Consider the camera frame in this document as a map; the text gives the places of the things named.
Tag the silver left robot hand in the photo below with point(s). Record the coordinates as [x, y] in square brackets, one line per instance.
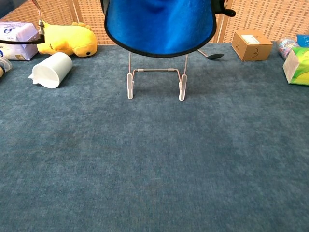
[103, 4]

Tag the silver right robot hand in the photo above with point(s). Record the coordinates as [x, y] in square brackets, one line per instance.
[230, 12]

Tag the blue microfiber cloth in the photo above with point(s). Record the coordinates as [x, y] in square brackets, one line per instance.
[157, 29]

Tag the wicker folding screen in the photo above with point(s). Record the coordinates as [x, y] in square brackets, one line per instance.
[253, 17]

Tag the brown cardboard box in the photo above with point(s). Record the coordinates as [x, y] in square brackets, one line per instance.
[251, 48]

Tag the metal spoon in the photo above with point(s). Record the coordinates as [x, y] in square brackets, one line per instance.
[216, 56]

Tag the yellow plush toy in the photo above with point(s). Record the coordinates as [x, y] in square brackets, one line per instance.
[70, 38]

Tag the small jar with colourful label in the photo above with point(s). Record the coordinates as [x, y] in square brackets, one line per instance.
[286, 47]

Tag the blue snack bag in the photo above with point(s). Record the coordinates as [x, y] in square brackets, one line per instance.
[304, 39]

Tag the light blue plastic cup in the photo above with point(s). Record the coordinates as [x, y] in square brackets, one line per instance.
[53, 67]

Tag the green tissue box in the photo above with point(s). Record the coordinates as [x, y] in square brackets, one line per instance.
[299, 67]

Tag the pale purple carton box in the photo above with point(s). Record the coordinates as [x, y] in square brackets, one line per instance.
[17, 31]

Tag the teal carpet table cover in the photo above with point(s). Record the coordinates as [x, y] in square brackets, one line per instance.
[144, 157]

